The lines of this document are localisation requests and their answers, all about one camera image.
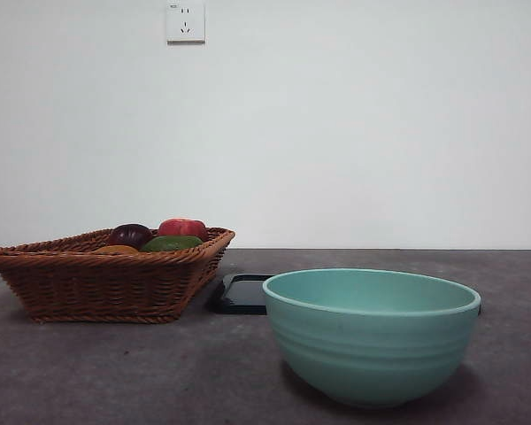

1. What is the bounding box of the brown wicker basket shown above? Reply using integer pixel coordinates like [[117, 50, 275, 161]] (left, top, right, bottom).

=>
[[0, 226, 236, 324]]

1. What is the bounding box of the teal ceramic bowl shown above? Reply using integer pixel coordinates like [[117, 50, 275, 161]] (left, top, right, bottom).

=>
[[261, 267, 482, 409]]

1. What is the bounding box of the dark red plum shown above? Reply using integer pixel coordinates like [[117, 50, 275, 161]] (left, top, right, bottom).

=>
[[108, 223, 154, 250]]

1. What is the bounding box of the black rectangular tray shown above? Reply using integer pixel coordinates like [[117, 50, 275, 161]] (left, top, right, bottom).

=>
[[208, 273, 483, 316]]

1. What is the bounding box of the brown yellow kiwi fruit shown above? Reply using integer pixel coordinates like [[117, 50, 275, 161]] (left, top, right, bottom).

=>
[[93, 243, 141, 255]]

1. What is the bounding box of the green avocado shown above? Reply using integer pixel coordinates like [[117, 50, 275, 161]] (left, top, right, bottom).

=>
[[139, 234, 204, 253]]

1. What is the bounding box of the white wall socket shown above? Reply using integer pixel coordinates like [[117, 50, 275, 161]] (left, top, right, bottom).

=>
[[166, 0, 206, 44]]

